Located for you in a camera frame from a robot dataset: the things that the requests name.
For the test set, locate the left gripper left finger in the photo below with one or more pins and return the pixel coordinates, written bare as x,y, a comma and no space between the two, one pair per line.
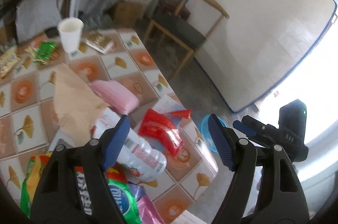
73,187

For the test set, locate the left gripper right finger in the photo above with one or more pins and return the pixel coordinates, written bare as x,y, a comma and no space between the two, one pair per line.
280,199

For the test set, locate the white strawberry milk bottle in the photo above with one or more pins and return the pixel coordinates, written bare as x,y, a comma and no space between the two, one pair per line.
136,154

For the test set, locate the red plastic wrapper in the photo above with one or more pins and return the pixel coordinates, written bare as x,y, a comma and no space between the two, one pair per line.
160,127

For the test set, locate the blue plastic trash basket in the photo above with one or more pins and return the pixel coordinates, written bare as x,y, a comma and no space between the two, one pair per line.
205,132

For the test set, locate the green chip bag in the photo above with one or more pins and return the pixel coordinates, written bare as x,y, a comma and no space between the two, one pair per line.
117,185

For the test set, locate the pink snack bag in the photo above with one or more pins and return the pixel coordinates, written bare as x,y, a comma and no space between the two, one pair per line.
147,210

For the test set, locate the brown paper bag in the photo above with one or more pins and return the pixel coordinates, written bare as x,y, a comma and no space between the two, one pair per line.
77,107

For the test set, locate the pink plastic package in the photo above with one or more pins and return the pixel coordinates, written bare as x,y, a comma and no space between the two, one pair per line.
115,95

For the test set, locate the wooden chair black seat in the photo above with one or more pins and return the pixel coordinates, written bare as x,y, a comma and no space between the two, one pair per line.
184,34

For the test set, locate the small green snack packet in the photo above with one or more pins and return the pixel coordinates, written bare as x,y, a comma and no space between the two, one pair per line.
44,52

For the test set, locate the white paper cup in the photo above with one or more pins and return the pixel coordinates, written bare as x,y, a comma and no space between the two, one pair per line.
70,33

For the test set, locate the cardboard box on floor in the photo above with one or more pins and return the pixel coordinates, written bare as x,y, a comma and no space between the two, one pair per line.
126,13

